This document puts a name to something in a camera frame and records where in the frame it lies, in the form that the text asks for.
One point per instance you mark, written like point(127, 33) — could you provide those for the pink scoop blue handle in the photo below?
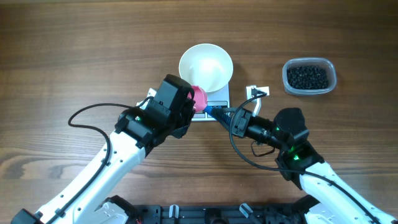
point(201, 98)

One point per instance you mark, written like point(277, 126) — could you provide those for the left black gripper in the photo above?
point(180, 131)

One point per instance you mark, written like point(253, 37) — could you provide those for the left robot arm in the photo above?
point(138, 130)

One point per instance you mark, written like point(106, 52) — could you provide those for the clear plastic container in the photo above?
point(321, 62)

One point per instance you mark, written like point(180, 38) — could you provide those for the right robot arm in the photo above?
point(330, 200)

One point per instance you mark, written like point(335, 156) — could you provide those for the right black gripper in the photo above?
point(242, 121)

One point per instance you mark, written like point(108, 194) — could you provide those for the white bowl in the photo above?
point(206, 65)

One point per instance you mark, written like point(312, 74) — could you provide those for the white digital kitchen scale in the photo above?
point(216, 99)

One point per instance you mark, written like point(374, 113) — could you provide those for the black beans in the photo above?
point(309, 77)

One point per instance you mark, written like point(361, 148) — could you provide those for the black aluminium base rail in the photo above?
point(175, 214)

